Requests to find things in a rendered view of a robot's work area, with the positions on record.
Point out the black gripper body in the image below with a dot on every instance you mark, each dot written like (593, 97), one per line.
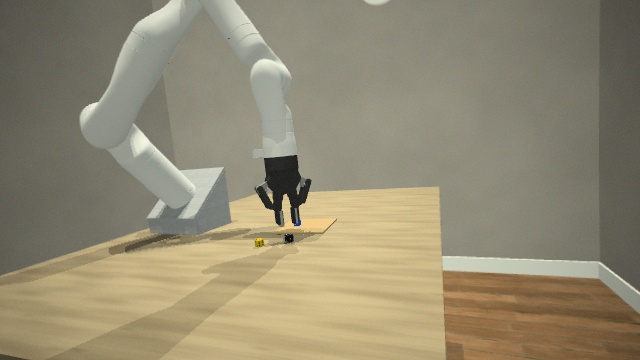
(281, 168)

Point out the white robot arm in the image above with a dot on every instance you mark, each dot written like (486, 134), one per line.
(143, 59)

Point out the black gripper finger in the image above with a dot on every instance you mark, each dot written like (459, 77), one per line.
(297, 199)
(277, 200)

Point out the tan square mat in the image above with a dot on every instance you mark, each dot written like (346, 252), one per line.
(308, 226)

